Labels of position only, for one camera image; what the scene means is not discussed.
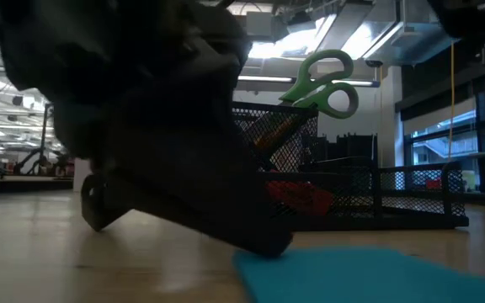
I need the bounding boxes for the orange pencil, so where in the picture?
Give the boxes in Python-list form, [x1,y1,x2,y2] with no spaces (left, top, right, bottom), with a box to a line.
[253,115,301,156]

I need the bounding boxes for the yellow hanging cord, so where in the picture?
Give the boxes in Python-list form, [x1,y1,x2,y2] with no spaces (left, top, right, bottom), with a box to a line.
[447,40,456,163]

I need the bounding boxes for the black mesh desk organizer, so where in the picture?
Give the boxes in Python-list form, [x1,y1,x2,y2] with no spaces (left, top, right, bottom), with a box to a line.
[230,100,470,232]

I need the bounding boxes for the red eraser block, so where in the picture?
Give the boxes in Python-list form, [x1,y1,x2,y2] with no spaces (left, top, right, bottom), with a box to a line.
[265,169,336,218]

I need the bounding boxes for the black aluminium table frame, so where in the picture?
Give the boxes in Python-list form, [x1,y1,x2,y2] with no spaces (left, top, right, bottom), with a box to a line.
[0,178,75,194]

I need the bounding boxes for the black equipment silhouettes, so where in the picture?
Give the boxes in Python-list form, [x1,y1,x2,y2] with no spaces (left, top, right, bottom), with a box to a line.
[316,132,379,163]

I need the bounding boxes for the green-handled scissors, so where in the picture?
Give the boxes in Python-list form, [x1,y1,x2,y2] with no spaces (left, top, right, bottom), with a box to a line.
[277,48,360,121]

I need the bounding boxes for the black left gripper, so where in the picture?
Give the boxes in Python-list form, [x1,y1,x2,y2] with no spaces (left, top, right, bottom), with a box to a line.
[0,0,254,161]

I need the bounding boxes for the black background rig frame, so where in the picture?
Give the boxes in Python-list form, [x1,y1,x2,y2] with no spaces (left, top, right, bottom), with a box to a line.
[42,103,56,148]

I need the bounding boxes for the long ceiling light strip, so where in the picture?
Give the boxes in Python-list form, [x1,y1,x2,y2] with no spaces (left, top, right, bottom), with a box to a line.
[236,74,381,88]

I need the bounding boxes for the blue sticky note pad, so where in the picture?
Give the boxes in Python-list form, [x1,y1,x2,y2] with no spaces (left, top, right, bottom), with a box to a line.
[231,246,485,303]

